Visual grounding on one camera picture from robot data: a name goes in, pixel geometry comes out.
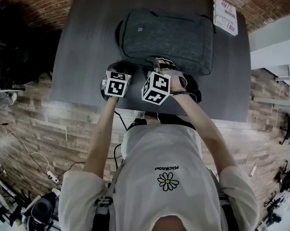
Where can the person's left forearm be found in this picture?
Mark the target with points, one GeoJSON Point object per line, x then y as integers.
{"type": "Point", "coordinates": [99, 133]}

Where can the black round stool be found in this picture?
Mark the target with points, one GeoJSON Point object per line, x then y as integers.
{"type": "Point", "coordinates": [43, 210]}

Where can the person's white shoe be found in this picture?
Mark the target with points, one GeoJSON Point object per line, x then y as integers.
{"type": "Point", "coordinates": [140, 115]}

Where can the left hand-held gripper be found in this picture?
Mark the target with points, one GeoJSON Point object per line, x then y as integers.
{"type": "Point", "coordinates": [116, 84]}

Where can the white printed flat box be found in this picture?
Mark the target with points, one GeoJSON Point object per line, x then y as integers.
{"type": "Point", "coordinates": [226, 16]}

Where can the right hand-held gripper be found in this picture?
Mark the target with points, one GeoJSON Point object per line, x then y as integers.
{"type": "Point", "coordinates": [156, 88]}

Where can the white flower print t-shirt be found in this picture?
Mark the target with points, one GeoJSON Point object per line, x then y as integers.
{"type": "Point", "coordinates": [164, 177]}

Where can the slim white power strip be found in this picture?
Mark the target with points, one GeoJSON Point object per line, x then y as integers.
{"type": "Point", "coordinates": [253, 171]}

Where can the person's right forearm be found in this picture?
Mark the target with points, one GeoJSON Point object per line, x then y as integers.
{"type": "Point", "coordinates": [207, 133]}

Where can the dark grey fabric backpack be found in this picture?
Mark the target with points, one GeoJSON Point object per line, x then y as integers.
{"type": "Point", "coordinates": [168, 37]}

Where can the person's black trousers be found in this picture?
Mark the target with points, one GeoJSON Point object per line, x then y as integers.
{"type": "Point", "coordinates": [173, 121]}

